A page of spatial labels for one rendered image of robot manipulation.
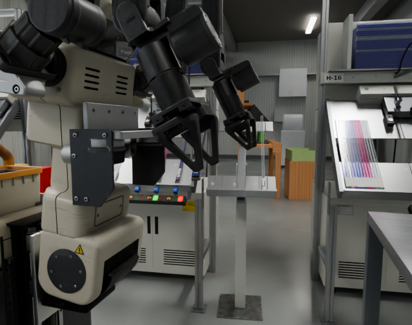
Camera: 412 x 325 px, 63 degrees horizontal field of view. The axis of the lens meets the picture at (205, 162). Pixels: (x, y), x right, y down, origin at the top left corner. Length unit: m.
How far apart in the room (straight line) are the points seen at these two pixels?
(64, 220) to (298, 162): 4.22
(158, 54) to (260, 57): 10.12
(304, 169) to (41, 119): 4.26
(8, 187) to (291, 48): 10.03
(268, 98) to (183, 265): 8.56
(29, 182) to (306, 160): 4.15
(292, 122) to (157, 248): 6.54
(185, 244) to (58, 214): 1.52
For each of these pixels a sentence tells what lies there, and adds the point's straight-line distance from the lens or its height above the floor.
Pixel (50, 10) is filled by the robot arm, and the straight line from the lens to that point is 0.61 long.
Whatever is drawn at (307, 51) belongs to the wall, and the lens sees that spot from 10.68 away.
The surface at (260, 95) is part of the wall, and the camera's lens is 10.47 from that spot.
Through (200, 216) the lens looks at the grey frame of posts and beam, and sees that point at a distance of 1.86.
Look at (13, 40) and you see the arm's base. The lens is 0.67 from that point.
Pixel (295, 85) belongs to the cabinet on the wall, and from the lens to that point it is 10.26.
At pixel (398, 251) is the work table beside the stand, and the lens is 0.79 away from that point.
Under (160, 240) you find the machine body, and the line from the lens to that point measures 2.30.
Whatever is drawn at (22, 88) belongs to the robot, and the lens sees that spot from 0.66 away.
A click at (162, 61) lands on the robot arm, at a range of 0.52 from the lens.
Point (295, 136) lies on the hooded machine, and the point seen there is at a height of 0.78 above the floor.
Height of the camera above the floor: 1.05
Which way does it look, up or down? 6 degrees down
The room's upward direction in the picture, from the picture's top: straight up
